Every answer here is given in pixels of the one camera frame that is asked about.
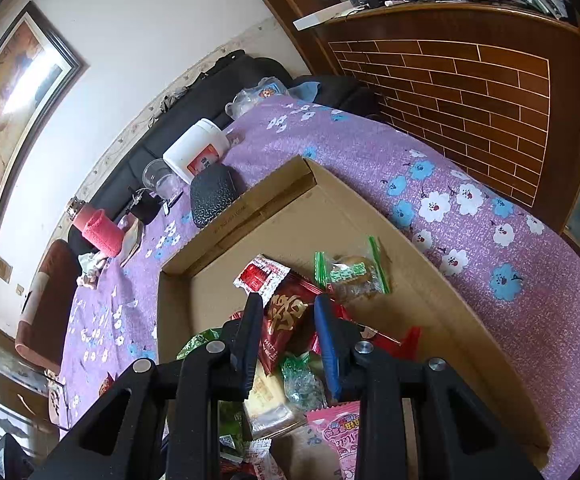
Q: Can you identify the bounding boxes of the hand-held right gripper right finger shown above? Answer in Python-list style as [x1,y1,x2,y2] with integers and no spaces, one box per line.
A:
[313,293,546,480]

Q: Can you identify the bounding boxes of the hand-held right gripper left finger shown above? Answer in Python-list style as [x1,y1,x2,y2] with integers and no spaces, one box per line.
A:
[30,292,265,480]

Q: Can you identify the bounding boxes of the dark red snack packet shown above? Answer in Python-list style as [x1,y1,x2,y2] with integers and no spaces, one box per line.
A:
[259,275,339,377]

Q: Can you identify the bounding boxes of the green snack packet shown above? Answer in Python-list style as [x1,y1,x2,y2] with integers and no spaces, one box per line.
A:
[176,328,245,461]

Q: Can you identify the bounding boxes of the large white red snack packet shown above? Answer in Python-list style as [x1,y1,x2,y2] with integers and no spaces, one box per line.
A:
[241,436,274,480]

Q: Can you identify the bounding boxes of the cardboard box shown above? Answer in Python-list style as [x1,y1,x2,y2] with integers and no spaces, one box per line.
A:
[154,155,554,480]

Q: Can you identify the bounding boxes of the green clear candy wrapper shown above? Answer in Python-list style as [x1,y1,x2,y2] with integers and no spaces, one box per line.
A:
[279,352,329,412]

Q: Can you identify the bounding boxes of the pale yellow cake packet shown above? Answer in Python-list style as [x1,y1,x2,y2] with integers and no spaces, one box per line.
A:
[242,360,308,442]

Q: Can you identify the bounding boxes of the small red snack packet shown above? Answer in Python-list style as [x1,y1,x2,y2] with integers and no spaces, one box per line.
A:
[364,325,422,362]

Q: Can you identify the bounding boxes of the green clear cookie packet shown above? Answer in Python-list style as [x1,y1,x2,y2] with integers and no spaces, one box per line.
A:
[314,235,392,302]

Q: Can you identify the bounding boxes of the pink white snack packet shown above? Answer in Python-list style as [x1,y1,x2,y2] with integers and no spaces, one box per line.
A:
[305,400,367,480]

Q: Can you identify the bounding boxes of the black remote control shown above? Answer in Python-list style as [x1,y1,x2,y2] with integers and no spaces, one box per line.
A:
[189,163,239,229]

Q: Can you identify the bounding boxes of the paper booklet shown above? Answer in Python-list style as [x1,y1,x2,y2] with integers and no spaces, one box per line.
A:
[119,219,145,268]

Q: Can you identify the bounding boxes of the small black cup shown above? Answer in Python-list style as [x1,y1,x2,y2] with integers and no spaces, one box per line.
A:
[129,192,164,226]

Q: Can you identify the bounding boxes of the white cloth gloves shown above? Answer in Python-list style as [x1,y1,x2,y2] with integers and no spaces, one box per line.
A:
[77,252,109,289]

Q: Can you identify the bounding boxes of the purple floral tablecloth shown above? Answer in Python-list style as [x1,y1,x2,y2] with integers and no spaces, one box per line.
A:
[54,94,580,480]

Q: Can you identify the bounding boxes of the clear plastic bag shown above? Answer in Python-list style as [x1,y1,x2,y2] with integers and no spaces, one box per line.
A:
[142,158,184,199]
[224,76,292,122]

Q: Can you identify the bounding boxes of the pink knit-sleeved bottle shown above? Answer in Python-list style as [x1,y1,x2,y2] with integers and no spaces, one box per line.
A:
[67,198,125,258]

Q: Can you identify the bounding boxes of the white plastic jar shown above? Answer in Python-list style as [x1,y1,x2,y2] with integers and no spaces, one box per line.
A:
[162,118,231,185]

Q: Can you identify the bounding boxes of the brown chair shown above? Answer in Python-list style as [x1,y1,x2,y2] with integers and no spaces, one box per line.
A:
[14,239,84,377]

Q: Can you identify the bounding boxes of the black sofa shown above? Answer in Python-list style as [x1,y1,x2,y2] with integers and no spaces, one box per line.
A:
[67,49,382,262]

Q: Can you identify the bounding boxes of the wooden cabinet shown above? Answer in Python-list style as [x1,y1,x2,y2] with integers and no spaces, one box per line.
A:
[232,0,580,233]

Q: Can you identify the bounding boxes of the framed painting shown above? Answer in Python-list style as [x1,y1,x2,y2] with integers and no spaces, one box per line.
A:
[0,0,89,252]

